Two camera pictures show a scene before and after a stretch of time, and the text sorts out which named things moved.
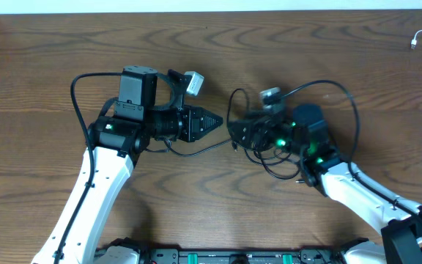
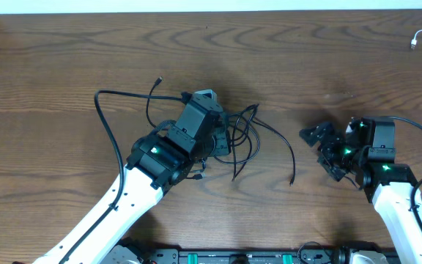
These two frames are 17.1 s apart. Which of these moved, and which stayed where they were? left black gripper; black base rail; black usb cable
Moved: black usb cable; left black gripper
Stayed: black base rail
